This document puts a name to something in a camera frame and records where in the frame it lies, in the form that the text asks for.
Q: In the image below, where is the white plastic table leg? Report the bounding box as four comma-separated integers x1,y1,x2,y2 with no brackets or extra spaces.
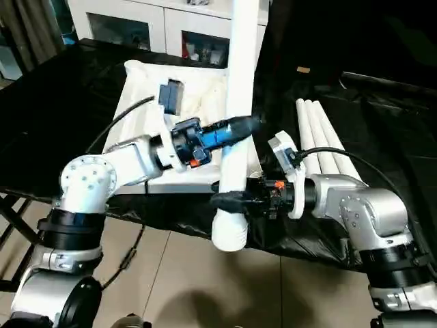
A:
312,99,365,182
210,0,270,253
303,98,342,177
295,98,320,178

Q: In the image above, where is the black plastic mat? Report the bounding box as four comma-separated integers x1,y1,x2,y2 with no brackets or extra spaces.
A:
0,37,437,274

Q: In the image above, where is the grey curtain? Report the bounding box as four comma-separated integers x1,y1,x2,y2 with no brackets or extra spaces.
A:
0,0,66,74

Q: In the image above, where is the black metal table leg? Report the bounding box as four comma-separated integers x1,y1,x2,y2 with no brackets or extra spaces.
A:
0,191,47,293

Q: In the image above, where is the white cabinet with glass doors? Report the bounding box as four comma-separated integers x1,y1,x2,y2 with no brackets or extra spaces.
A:
68,0,270,69

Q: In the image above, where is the black metal frame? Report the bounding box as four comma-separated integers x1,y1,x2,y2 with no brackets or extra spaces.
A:
340,70,437,102

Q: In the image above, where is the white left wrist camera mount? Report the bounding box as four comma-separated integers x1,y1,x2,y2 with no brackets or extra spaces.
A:
157,78,193,172

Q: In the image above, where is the white plastic table top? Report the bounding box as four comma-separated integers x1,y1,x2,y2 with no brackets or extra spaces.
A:
102,59,264,196

